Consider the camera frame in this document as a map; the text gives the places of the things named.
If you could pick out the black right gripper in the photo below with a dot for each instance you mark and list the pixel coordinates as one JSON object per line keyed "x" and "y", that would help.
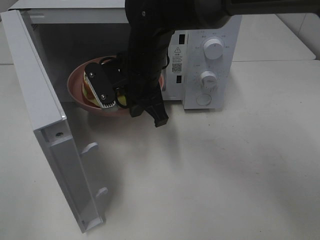
{"x": 125, "y": 72}

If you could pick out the white bread sandwich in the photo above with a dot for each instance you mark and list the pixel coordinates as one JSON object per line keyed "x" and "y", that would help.
{"x": 119, "y": 102}

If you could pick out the round white door button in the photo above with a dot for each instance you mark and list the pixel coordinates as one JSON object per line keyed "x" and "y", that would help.
{"x": 203, "y": 99}

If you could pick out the pink plate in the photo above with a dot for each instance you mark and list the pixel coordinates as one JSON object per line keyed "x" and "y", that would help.
{"x": 74, "y": 85}

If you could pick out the white microwave door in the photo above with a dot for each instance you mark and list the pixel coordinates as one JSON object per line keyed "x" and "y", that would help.
{"x": 48, "y": 119}

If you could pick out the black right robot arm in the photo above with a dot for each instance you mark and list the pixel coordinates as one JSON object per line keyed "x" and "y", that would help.
{"x": 153, "y": 23}

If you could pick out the white warning label sticker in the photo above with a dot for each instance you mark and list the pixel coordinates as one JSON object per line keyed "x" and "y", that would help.
{"x": 176, "y": 56}

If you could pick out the white microwave oven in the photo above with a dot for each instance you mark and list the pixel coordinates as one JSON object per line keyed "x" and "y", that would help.
{"x": 73, "y": 32}

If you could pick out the white upper power knob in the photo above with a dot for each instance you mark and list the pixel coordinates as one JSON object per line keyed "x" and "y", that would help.
{"x": 213, "y": 48}

